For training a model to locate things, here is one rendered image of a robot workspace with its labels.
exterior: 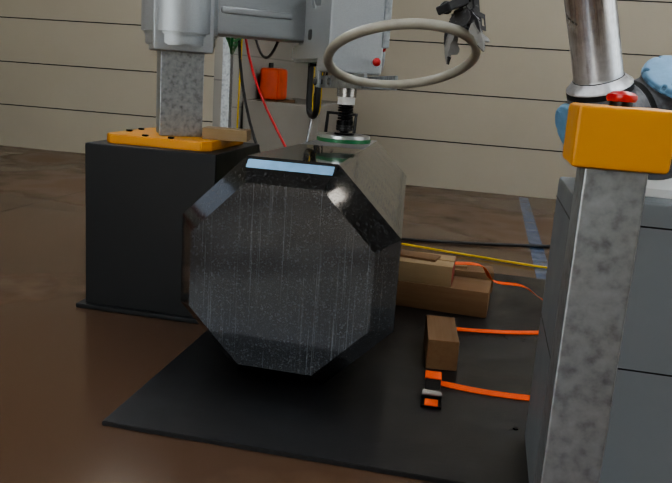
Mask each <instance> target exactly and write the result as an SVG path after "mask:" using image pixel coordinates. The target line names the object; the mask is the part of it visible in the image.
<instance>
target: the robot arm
mask: <svg viewBox="0 0 672 483"><path fill-rule="evenodd" d="M564 7H565V15H566V23H567V31H568V40H569V48H570V56H571V64H572V72H573V81H572V82H571V83H570V85H569V86H568V87H567V88H566V96H567V103H564V104H562V105H561V106H560V107H558V108H557V110H556V113H555V124H556V127H557V132H558V135H559V137H560V140H561V142H562V143H563V145H564V139H565V131H566V124H567V116H568V109H569V105H570V103H573V102H576V103H590V104H604V105H609V101H607V99H606V96H607V94H608V93H610V92H612V91H627V92H633V93H634V94H636V95H637V96H638V101H637V102H636V103H633V107H645V108H657V109H665V110H672V56H671V55H663V56H659V57H654V58H651V59H650V60H648V61H647V62H646V63H645V64H644V66H643V67H642V69H641V75H640V77H639V78H637V79H633V77H631V76H630V75H628V74H627V73H625V72H624V69H623V58H622V47H621V36H620V25H619V14H618V3H617V0H564ZM457 8H459V9H457ZM455 9H457V10H455ZM452 10H455V11H454V13H453V14H451V18H450V19H449V20H450V21H449V22H450V23H453V24H456V25H459V26H461V27H464V28H466V29H467V30H469V32H470V34H472V35H473V36H474V40H476V42H477V46H478V47H479V48H480V49H481V50H482V51H483V52H484V51H485V42H488V43H489V42H490V40H489V39H488V37H486V36H485V35H484V34H483V30H484V31H486V20H485V14H483V13H481V12H480V4H479V0H451V1H444V2H442V3H441V4H440V6H438V7H436V11H437V13H438V15H442V14H449V13H451V11H452ZM482 18H483V19H484V26H482ZM458 38H459V37H457V36H455V35H452V34H448V33H444V53H445V60H446V64H448V65H449V63H450V60H451V55H457V54H458V53H459V50H460V48H459V46H458V44H457V42H458ZM670 178H672V159H671V165H670V169H669V172H668V173H667V174H664V175H661V174H649V173H648V180H665V179H670Z"/></svg>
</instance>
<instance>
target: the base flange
mask: <svg viewBox="0 0 672 483"><path fill-rule="evenodd" d="M107 141H108V142H109V143H115V144H126V145H137V146H148V147H158V148H169V149H180V150H191V151H215V150H219V149H224V148H228V147H232V146H236V145H241V144H243V142H237V141H224V140H210V139H202V137H187V136H161V135H159V134H158V133H157V132H156V128H138V129H135V130H132V129H126V131H118V132H110V133H108V134H107Z"/></svg>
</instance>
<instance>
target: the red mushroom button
mask: <svg viewBox="0 0 672 483"><path fill-rule="evenodd" d="M606 99H607V101H618V102H632V103H636V102H637V101H638V96H637V95H636V94H634V93H633V92H627V91H612V92H610V93H608V94H607V96H606Z"/></svg>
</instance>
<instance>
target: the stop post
mask: <svg viewBox="0 0 672 483"><path fill-rule="evenodd" d="M562 155H563V158H564V159H565V160H567V161H568V162H569V163H570V164H571V165H572V166H574V167H577V170H576V178H575V185H574V192H573V199H572V206H571V214H570V221H569V228H568V235H567V243H566V250H565V257H564V264H563V271H562V279H561V286H560V293H559V300H558V307H557V315H556V322H555V329H554V336H553V344H552V351H551V358H550V365H549V372H548V380H547V387H546V394H545V401H544V409H543V416H542V423H541V430H540V437H539V445H538V452H537V459H536V466H535V473H534V481H533V483H599V481H600V474H601V468H602V462H603V456H604V449H605V443H606V437H607V431H608V424H609V418H610V412H611V406H612V399H613V393H614V387H615V380H616V374H617V368H618V362H619V355H620V349H621V343H622V337H623V330H624V324H625V318H626V312H627V305H628V299H629V293H630V287H631V280H632V274H633V268H634V261H635V255H636V249H637V243H638V236H639V230H640V224H641V218H642V211H643V205H644V199H645V193H646V186H647V180H648V173H649V174H661V175H664V174H667V173H668V172H669V169H670V165H671V159H672V110H665V109H657V108H645V107H633V103H632V102H618V101H609V105H604V104H590V103H576V102H573V103H570V105H569V109H568V116H567V124H566V131H565V139H564V146H563V154H562Z"/></svg>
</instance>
